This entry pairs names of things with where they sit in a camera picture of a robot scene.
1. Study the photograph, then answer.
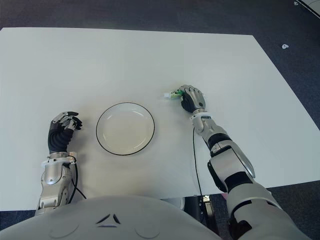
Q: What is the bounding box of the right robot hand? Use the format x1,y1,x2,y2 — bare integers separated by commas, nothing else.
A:
177,84,208,114

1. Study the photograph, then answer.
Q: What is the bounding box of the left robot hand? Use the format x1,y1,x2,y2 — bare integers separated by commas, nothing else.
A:
47,111,84,155

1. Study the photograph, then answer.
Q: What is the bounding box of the green white toothpaste tube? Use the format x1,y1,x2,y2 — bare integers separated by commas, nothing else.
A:
163,87,185,101

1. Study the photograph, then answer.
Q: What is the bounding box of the white plate with black rim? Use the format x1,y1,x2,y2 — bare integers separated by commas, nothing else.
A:
95,102,158,157

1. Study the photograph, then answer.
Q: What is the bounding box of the grey robot torso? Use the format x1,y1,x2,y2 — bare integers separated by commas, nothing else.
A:
0,194,227,240

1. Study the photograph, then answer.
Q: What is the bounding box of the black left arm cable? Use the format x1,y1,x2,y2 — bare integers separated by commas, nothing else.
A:
62,159,87,201

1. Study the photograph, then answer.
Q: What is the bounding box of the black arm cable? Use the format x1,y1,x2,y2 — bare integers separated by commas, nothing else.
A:
62,159,87,201
192,126,204,197

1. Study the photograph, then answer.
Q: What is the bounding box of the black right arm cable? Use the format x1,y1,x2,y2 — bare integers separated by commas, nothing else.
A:
192,126,204,197

